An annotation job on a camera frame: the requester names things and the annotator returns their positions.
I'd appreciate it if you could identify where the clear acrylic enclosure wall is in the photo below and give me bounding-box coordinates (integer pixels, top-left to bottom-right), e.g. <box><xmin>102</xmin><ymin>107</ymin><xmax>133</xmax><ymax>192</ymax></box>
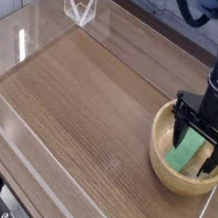
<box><xmin>0</xmin><ymin>0</ymin><xmax>218</xmax><ymax>218</ymax></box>

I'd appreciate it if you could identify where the wooden bowl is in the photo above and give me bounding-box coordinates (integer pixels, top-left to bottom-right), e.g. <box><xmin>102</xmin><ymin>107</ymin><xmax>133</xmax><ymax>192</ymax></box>
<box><xmin>148</xmin><ymin>100</ymin><xmax>218</xmax><ymax>197</ymax></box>

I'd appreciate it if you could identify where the green stick block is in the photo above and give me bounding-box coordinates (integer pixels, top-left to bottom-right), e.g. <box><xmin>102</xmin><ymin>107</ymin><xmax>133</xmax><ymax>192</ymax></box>
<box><xmin>164</xmin><ymin>128</ymin><xmax>205</xmax><ymax>173</ymax></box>

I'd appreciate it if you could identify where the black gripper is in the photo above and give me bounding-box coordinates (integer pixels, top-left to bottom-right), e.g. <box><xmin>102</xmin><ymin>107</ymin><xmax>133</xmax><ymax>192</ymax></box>
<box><xmin>172</xmin><ymin>90</ymin><xmax>218</xmax><ymax>176</ymax></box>

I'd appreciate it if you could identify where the clear acrylic corner bracket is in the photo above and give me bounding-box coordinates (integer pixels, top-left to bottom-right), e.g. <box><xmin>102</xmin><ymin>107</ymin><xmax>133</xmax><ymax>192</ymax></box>
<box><xmin>63</xmin><ymin>0</ymin><xmax>97</xmax><ymax>27</ymax></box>

